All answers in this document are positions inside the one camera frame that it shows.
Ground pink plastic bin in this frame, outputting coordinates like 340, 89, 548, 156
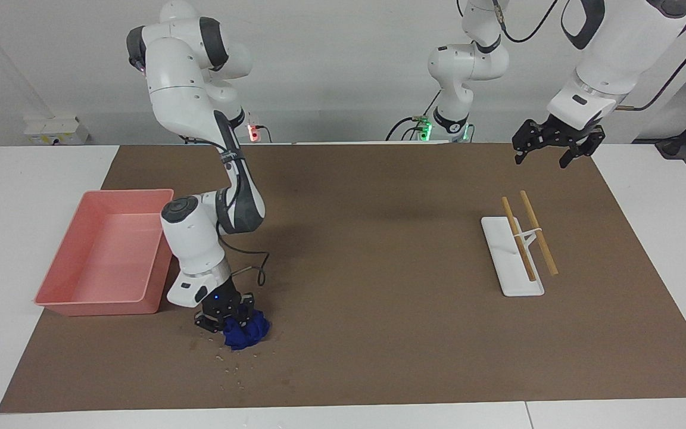
35, 189, 175, 316

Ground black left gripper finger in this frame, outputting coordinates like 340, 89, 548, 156
512, 120, 550, 165
559, 128, 606, 169

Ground red lit base connector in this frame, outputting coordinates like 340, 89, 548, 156
247, 112, 267, 142

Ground white wall power box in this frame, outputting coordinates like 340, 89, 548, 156
23, 115, 89, 145

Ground wooden dowel rod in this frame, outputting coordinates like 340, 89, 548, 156
501, 197, 537, 282
519, 190, 559, 276

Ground brown paper table mat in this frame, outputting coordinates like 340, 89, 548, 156
0, 143, 686, 414

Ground blue towel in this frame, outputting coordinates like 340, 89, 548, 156
223, 307, 271, 351

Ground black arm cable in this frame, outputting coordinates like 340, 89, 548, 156
179, 110, 270, 287
492, 0, 686, 113

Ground white towel rack stand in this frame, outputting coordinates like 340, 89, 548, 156
481, 216, 545, 297

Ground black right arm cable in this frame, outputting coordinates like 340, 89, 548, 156
179, 110, 270, 287

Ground scattered crumbs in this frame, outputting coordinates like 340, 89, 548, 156
200, 337, 266, 391

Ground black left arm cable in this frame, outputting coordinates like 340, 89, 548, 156
492, 0, 686, 113

